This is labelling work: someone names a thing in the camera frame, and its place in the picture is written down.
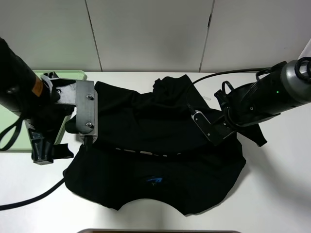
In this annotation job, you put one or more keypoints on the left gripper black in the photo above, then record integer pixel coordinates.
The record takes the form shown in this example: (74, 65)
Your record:
(44, 116)

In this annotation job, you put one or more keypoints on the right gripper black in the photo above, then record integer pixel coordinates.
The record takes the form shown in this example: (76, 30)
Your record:
(229, 98)

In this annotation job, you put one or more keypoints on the black short sleeve shirt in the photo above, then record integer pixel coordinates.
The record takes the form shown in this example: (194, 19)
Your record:
(148, 147)

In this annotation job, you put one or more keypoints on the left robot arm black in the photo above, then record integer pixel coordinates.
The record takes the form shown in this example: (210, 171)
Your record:
(12, 70)

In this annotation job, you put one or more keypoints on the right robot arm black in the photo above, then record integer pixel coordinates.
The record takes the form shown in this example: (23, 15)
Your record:
(280, 88)

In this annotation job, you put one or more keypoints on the light green plastic tray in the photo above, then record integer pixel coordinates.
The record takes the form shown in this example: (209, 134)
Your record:
(7, 118)

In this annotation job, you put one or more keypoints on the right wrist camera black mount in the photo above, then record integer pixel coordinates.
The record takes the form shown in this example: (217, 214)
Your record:
(215, 131)

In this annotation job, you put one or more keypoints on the left wrist camera silver mount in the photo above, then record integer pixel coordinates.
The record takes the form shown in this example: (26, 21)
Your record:
(86, 112)

